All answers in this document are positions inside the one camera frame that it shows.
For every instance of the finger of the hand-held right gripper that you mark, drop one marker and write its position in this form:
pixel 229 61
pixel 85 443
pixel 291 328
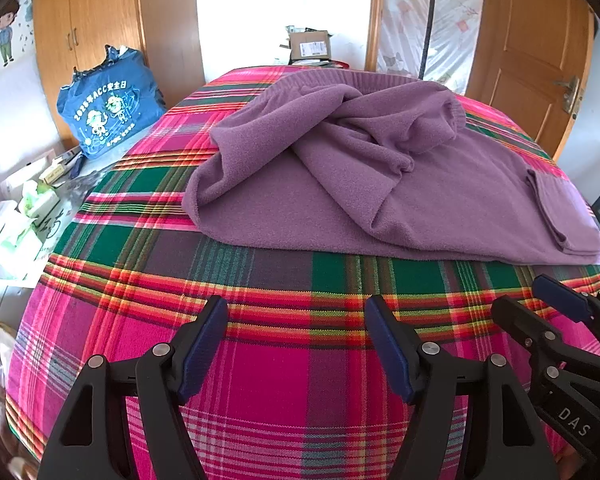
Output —
pixel 520 322
pixel 562 300

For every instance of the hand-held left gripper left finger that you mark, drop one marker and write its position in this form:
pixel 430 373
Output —
pixel 200 355

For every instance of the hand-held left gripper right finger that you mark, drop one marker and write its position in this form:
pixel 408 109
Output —
pixel 387 350

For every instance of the purple fleece pants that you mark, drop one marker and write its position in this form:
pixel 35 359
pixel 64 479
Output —
pixel 330 200

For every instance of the pink plaid bed sheet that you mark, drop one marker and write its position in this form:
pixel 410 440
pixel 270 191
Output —
pixel 280 385

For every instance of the white desk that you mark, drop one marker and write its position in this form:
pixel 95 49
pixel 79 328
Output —
pixel 10 265

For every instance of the green tissue pack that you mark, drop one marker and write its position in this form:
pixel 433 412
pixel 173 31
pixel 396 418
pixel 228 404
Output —
pixel 37 202

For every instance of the blue printed tote bag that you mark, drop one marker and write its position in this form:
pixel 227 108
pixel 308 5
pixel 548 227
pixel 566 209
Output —
pixel 110 110

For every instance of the wooden door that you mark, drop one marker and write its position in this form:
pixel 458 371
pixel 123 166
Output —
pixel 525 35

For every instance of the cardboard box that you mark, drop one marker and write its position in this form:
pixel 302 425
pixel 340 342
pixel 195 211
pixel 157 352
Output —
pixel 310 45

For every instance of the translucent printed door curtain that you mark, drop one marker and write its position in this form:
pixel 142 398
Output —
pixel 405 20

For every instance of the wooden wardrobe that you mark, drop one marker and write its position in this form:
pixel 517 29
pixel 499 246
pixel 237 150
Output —
pixel 105 10

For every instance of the wooden door frame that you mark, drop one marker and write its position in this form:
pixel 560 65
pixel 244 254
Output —
pixel 375 10

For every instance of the cartoon wall sticker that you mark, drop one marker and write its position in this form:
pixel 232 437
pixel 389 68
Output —
pixel 5 25

